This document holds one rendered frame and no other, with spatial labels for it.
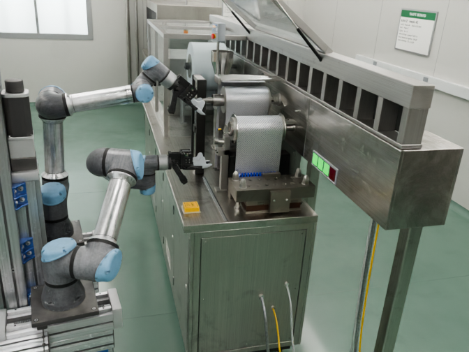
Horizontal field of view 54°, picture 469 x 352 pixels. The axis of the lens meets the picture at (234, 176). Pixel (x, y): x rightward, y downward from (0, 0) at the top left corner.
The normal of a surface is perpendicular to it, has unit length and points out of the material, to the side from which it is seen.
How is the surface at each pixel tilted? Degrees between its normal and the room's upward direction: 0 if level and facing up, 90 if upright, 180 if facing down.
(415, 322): 0
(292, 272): 90
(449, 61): 90
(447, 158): 90
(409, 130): 90
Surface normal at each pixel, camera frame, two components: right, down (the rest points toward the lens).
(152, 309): 0.05, -0.92
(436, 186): 0.25, 0.38
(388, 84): -0.97, 0.05
